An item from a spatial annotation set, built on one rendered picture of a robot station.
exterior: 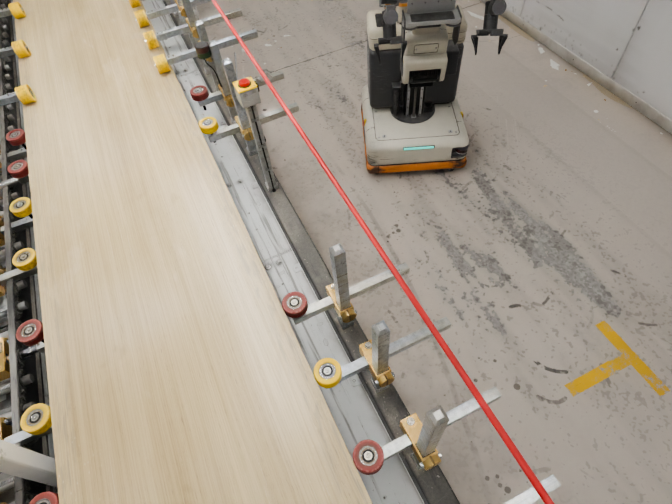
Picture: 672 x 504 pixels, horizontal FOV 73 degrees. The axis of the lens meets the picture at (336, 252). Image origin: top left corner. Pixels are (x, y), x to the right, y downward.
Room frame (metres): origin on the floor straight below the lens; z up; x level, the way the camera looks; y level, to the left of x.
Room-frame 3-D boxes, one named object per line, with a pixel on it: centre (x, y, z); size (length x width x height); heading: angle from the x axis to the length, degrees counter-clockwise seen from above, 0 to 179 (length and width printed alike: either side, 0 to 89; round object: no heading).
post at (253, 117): (1.42, 0.24, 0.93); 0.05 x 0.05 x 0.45; 20
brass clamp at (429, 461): (0.27, -0.16, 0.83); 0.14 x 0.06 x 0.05; 20
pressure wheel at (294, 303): (0.71, 0.15, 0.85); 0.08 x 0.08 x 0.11
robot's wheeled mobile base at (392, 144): (2.37, -0.60, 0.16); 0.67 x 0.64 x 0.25; 176
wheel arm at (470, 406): (0.31, -0.20, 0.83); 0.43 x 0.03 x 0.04; 110
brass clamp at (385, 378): (0.51, -0.08, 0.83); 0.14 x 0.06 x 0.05; 20
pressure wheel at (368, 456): (0.24, -0.02, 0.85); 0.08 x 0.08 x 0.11
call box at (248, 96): (1.42, 0.24, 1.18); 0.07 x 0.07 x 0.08; 20
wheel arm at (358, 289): (0.78, -0.04, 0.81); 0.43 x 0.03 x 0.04; 110
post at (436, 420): (0.25, -0.17, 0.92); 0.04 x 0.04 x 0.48; 20
